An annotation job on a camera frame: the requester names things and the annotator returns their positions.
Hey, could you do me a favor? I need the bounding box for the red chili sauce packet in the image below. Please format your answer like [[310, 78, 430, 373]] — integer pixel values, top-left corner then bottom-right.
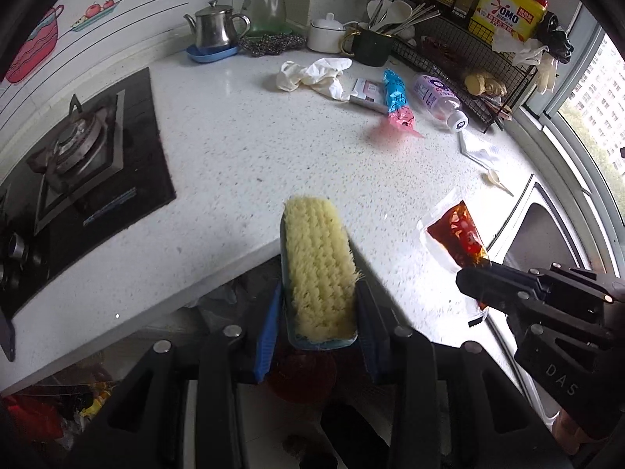
[[417, 200, 491, 275]]

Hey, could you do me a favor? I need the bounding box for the yellow scrub brush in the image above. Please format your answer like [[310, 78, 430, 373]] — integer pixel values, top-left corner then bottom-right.
[[280, 196, 360, 351]]

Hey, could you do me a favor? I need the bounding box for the white paper towel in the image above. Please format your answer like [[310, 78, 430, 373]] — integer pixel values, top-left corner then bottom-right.
[[458, 129, 499, 170]]

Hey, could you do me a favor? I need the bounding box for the blue pink plastic wrapper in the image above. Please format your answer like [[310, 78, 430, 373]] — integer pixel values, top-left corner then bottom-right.
[[381, 69, 423, 138]]

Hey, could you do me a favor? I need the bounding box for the purple grape juice bottle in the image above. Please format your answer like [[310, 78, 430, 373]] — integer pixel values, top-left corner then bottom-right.
[[412, 74, 468, 132]]

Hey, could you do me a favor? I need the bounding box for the person's right hand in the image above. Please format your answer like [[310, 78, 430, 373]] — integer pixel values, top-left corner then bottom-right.
[[552, 409, 602, 455]]

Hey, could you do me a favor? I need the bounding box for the stainless steel sink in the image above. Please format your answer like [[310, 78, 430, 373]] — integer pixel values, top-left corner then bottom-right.
[[485, 175, 605, 427]]

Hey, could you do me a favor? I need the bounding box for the white plastic measuring spoon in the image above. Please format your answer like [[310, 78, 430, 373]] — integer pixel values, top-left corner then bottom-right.
[[485, 170, 514, 196]]

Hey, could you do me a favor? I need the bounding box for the ginger root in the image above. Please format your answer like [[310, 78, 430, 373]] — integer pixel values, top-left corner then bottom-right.
[[464, 71, 507, 97]]

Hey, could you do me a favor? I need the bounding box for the white glove on rack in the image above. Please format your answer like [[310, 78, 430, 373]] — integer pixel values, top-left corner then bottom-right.
[[491, 29, 558, 94]]

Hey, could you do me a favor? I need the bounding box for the small white card packet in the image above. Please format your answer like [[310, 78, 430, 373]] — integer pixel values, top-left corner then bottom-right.
[[348, 79, 388, 115]]

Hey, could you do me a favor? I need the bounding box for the black gas stove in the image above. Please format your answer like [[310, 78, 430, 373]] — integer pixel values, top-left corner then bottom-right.
[[1, 69, 176, 318]]

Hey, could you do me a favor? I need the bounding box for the black plastic bag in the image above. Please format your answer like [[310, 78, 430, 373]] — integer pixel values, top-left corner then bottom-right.
[[535, 11, 574, 64]]

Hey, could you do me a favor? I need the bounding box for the white rubber glove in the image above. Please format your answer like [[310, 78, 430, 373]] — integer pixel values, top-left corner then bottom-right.
[[275, 57, 353, 103]]

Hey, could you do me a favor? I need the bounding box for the dark green utensil mug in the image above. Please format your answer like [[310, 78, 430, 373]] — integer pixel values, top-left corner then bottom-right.
[[339, 25, 394, 67]]

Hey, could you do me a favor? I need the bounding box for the yellow detergent jug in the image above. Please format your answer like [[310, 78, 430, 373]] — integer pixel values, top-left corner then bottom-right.
[[468, 0, 549, 43]]

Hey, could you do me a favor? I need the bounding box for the white ceramic sugar pot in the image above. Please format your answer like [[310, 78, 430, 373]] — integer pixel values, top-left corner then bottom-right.
[[306, 13, 345, 54]]

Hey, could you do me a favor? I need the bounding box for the blue saucer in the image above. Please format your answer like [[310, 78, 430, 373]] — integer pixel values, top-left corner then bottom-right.
[[186, 45, 239, 64]]

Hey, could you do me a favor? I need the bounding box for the steel wool scrubber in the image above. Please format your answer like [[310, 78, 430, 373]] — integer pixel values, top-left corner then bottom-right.
[[241, 34, 306, 57]]

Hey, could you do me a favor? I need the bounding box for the stainless steel teapot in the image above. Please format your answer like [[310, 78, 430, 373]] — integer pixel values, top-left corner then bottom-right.
[[183, 0, 251, 51]]

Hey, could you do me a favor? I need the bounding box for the glass carafe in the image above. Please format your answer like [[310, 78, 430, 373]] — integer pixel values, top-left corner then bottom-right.
[[241, 0, 288, 37]]

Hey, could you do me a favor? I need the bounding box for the black wire rack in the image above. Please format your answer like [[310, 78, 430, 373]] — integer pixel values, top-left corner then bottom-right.
[[392, 5, 536, 131]]

